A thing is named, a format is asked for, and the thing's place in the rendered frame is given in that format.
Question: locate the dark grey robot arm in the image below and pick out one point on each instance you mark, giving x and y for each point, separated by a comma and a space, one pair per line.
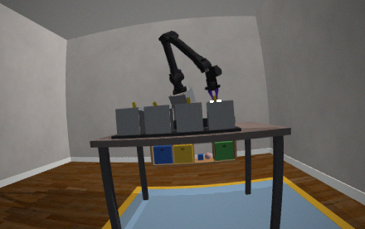
176, 74

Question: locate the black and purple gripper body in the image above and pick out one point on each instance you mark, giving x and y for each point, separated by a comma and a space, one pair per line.
212, 87

